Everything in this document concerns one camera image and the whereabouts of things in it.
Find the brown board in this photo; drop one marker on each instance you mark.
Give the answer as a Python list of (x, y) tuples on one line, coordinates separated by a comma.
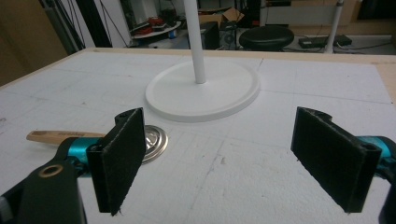
[(28, 40)]

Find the white metal pole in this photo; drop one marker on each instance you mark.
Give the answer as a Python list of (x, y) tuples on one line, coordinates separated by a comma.
[(334, 26)]

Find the round white shelf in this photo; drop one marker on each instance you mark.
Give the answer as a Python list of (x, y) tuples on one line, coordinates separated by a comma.
[(157, 31)]

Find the white lamp stand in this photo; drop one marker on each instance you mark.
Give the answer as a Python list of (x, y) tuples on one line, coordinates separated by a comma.
[(202, 90)]

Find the red tape roll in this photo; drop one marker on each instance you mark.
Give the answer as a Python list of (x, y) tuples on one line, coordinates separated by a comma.
[(154, 21)]

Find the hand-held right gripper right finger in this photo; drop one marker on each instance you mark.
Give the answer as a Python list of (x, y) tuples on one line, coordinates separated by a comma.
[(333, 161)]

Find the cardboard box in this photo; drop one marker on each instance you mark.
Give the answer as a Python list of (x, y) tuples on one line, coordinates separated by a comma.
[(225, 17)]

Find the white foam board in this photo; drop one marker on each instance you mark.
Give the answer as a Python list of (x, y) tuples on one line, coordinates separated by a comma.
[(236, 168)]

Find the black computer case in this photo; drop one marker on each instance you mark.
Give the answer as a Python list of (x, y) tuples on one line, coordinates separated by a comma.
[(210, 35)]

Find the grey metal stand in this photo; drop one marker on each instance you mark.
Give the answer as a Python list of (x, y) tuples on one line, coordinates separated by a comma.
[(60, 26)]

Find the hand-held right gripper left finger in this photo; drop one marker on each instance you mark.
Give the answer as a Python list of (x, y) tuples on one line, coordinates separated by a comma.
[(120, 161)]

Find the black round stool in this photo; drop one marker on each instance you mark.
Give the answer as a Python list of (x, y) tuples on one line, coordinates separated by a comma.
[(266, 37)]

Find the black power strip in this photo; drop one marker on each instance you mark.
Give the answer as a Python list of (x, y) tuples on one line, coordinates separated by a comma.
[(323, 41)]

